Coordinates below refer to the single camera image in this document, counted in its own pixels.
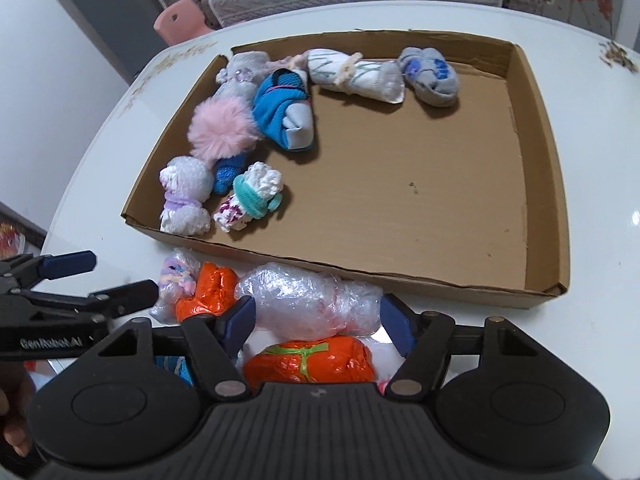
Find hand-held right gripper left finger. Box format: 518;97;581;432
97;295;258;404

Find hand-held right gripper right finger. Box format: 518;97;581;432
379;293;540;403

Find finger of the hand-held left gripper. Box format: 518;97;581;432
0;279;160;321
0;250;98;291

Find small orange bundle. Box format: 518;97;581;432
175;262;238;323

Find pastel sock bundle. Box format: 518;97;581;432
150;247;201;323

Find clear plastic bundle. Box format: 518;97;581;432
235;262;386;338

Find orange bundle with green tie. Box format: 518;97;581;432
242;337;377;393

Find blue striped sock bundle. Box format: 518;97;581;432
152;355;196;386

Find white lilac fluffy sock bundle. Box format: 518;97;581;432
159;156;213;236

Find white sock bundle teal band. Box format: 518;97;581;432
213;161;285;233

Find cardboard box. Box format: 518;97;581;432
121;30;572;311

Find dark blue sock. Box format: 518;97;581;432
212;152;249;196

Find pink fluffy pompom sock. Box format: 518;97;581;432
187;96;261;161

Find blue sock bundle pink stripes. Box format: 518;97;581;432
251;67;317;152

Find grey blue-print sock bundle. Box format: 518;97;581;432
398;46;460;107

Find white sock roll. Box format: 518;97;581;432
306;49;406;105

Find grey beaded sock bundle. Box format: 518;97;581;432
212;51;275;108

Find pale pink sock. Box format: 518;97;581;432
267;52;311;73

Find person's left hand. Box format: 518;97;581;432
0;367;37;457

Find red patterned packet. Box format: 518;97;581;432
0;222;26;257

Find pink plastic stool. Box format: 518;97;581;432
154;0;215;46

